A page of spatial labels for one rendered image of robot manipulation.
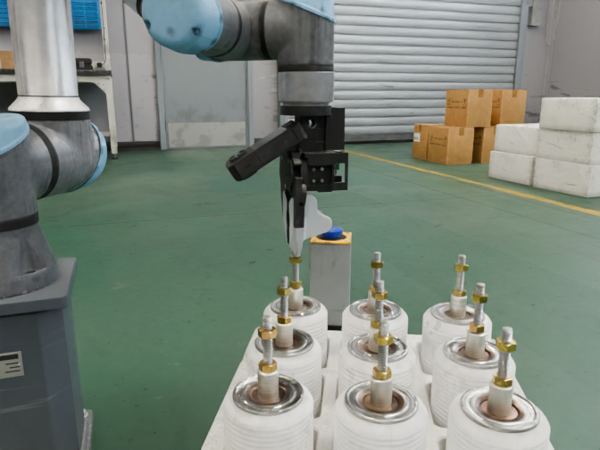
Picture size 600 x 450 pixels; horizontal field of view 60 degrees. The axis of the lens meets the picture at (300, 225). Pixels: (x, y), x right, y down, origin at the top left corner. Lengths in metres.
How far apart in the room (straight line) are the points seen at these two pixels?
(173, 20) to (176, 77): 5.09
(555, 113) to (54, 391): 3.07
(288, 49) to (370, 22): 5.58
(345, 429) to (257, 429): 0.09
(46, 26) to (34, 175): 0.22
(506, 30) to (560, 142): 4.00
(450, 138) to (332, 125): 3.71
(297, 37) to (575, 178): 2.77
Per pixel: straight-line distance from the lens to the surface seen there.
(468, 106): 4.48
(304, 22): 0.70
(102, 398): 1.10
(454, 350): 0.69
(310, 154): 0.70
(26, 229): 0.80
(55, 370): 0.83
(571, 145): 3.37
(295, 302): 0.77
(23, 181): 0.79
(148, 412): 1.04
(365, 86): 6.20
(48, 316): 0.80
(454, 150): 4.44
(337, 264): 0.90
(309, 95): 0.69
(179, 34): 0.59
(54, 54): 0.88
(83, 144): 0.89
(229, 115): 5.76
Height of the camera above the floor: 0.56
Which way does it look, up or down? 14 degrees down
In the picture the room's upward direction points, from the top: straight up
